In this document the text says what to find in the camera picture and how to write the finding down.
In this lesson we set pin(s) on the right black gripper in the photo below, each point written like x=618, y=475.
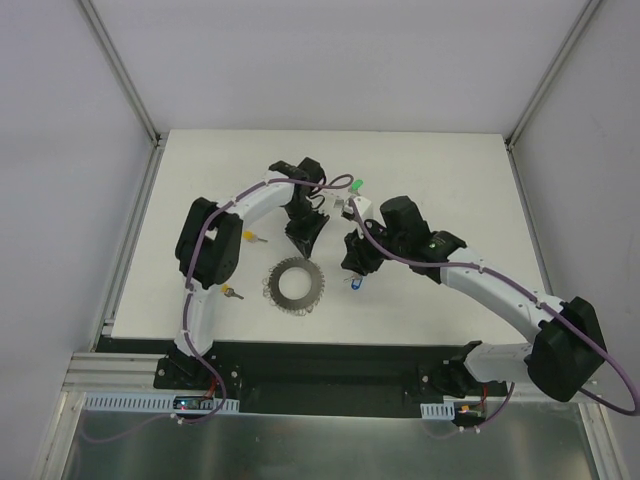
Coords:
x=363, y=248

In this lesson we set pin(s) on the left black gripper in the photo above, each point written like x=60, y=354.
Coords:
x=305, y=222

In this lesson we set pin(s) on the key with solid blue tag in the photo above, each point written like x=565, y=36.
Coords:
x=354, y=281

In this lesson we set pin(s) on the metal disc keyring holder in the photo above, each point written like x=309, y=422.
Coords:
x=295, y=286

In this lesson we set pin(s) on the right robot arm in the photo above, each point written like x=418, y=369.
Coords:
x=563, y=343

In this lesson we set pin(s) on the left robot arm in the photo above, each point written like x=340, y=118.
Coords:
x=208, y=252

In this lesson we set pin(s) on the key with yellow tag upper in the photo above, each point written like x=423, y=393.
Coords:
x=251, y=237

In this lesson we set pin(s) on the key with yellow tag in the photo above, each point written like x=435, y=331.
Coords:
x=229, y=292
x=251, y=237

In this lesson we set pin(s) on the key with green tag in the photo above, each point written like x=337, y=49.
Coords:
x=355, y=186

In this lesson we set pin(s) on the key with yellow tag lower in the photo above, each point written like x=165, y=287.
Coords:
x=229, y=292

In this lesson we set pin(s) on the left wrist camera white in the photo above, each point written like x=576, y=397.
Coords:
x=334, y=199

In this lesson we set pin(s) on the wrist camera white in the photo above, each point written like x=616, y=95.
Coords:
x=334, y=199
x=360, y=207

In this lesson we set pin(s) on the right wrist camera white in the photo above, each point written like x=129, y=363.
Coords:
x=360, y=207

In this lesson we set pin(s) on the left aluminium frame post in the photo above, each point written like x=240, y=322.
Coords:
x=106, y=45

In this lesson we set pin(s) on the aluminium frame post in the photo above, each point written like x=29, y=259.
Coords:
x=578, y=29
x=106, y=45

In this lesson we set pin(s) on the right aluminium frame post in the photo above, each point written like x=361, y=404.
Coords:
x=578, y=29

